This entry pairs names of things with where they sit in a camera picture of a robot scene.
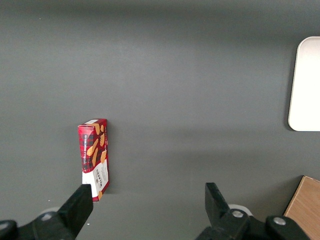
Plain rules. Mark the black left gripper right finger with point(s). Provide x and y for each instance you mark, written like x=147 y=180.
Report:
x=217 y=207

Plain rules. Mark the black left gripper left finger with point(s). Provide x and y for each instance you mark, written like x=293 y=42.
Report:
x=75 y=207

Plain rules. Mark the cream plastic tray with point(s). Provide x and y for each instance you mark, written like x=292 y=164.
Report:
x=307 y=87

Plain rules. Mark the red tartan shortbread box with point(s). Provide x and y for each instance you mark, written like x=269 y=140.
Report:
x=95 y=150

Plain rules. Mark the wooden drawer cabinet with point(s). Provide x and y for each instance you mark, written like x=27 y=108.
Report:
x=305 y=205

